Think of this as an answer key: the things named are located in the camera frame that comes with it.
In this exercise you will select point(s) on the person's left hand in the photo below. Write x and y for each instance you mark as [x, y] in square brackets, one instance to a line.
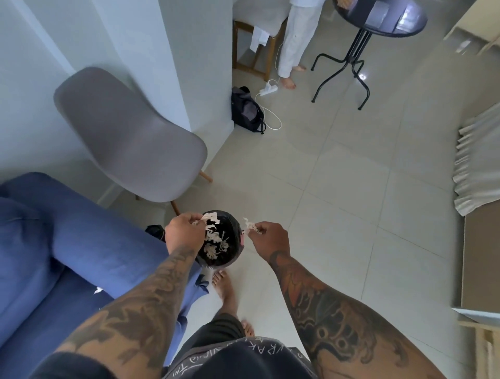
[183, 232]

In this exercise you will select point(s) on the person's right hand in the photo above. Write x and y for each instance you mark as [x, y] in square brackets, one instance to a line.
[271, 240]

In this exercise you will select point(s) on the black trash bin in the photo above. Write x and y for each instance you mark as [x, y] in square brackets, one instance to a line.
[234, 242]

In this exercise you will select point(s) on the blue fabric sofa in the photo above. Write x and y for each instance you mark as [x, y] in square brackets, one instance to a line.
[97, 242]

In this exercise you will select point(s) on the person's right forearm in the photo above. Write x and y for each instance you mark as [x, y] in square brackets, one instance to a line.
[336, 324]

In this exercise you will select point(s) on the person's left forearm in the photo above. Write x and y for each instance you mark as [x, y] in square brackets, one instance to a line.
[136, 312]

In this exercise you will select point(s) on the person's left leg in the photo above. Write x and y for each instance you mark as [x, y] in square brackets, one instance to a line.
[224, 293]

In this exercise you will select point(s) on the person's leg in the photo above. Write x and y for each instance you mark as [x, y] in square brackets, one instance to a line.
[224, 293]
[248, 328]

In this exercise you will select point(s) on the person's right leg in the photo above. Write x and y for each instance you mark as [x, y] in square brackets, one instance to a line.
[248, 328]

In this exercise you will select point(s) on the blue sofa back cushion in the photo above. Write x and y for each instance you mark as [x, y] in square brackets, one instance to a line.
[23, 254]

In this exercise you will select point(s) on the black cylindrical container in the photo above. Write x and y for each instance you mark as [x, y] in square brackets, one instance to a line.
[156, 233]

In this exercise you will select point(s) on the black shorts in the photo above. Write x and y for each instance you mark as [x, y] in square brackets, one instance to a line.
[215, 332]

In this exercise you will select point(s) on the grey shell chair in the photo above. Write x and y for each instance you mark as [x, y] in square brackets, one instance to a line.
[133, 136]

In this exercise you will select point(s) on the black bag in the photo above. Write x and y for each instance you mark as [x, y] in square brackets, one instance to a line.
[246, 111]

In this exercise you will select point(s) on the white paper sheet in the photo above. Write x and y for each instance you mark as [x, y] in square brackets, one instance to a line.
[258, 39]

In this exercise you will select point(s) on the brown wooden panel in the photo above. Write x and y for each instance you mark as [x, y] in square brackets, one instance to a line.
[482, 261]

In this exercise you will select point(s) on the round black metal table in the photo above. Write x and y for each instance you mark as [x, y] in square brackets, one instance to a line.
[359, 47]

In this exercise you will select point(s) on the white pleated curtain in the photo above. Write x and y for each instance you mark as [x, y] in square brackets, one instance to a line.
[480, 164]

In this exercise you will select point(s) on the wooden bench with grey cushion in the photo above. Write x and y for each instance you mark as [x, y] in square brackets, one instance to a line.
[261, 11]

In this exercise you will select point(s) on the small white floor object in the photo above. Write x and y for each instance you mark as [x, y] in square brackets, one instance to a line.
[464, 46]

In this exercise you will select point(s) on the beige cabinet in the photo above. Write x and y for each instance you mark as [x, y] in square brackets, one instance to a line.
[480, 23]

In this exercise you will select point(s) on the white wooden frame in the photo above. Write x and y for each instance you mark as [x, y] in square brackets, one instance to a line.
[484, 324]

